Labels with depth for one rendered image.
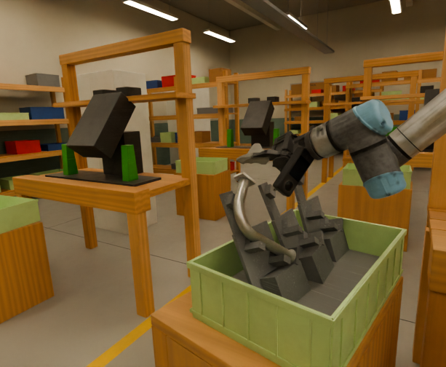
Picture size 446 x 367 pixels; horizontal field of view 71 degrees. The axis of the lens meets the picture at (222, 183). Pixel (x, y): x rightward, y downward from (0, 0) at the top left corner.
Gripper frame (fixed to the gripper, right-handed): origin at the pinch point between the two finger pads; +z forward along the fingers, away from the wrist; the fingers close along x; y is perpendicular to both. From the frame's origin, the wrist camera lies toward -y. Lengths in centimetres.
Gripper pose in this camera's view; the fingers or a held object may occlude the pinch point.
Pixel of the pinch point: (255, 178)
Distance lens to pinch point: 85.6
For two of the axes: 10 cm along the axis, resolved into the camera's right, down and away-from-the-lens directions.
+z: -6.4, 3.0, 7.0
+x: -7.2, -5.4, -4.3
